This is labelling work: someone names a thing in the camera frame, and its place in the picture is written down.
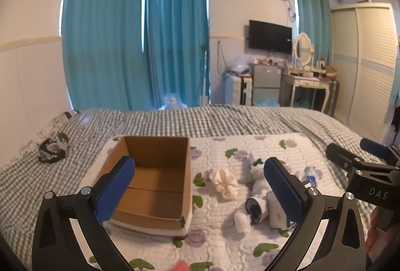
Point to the black wall television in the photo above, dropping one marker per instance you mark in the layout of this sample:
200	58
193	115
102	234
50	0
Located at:
270	36

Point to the brown cardboard box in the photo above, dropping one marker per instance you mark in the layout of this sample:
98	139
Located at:
156	196

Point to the light teal curtain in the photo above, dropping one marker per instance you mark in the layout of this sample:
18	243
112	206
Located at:
312	24

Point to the wide teal curtain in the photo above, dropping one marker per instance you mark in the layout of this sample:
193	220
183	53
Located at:
103	39

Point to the white storage unit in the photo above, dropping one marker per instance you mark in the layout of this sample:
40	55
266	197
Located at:
247	89

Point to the checked covered stool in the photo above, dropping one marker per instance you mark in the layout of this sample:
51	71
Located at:
332	95

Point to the thin upright pole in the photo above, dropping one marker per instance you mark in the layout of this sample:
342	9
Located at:
205	77

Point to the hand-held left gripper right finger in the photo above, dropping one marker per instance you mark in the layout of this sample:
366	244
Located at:
282	189

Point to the white patterned sock bundle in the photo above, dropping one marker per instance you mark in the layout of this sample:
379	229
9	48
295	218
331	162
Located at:
259	175

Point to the cream sock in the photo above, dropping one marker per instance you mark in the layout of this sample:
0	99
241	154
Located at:
225	185

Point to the cream slatted wardrobe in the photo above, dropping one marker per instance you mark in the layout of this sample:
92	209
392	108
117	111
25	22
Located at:
368	64

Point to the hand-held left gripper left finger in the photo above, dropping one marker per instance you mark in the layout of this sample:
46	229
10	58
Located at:
114	189

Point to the person's right hand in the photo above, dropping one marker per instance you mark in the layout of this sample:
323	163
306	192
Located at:
373	230

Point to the grey mini fridge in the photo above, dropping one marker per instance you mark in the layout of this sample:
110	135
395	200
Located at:
265	80

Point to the white oval vanity mirror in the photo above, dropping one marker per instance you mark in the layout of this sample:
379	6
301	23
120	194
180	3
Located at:
303	49

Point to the grey gingham bed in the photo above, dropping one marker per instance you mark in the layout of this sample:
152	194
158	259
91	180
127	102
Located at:
218	121

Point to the white floral quilted mat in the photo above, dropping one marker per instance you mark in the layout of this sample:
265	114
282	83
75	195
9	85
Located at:
215	236

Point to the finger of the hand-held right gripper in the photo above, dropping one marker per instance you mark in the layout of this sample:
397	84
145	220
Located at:
373	146
340	156

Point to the clear bluish bag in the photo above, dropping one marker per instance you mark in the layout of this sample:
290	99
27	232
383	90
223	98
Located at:
173	102

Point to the narrow teal curtain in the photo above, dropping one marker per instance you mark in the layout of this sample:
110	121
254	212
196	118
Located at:
175	39

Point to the dark hanging clothes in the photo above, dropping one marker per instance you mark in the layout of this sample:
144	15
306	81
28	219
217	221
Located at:
395	124

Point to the white vanity table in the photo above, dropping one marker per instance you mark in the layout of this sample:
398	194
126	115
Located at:
300	81

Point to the clear plastic bag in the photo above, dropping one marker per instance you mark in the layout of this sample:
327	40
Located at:
240	66

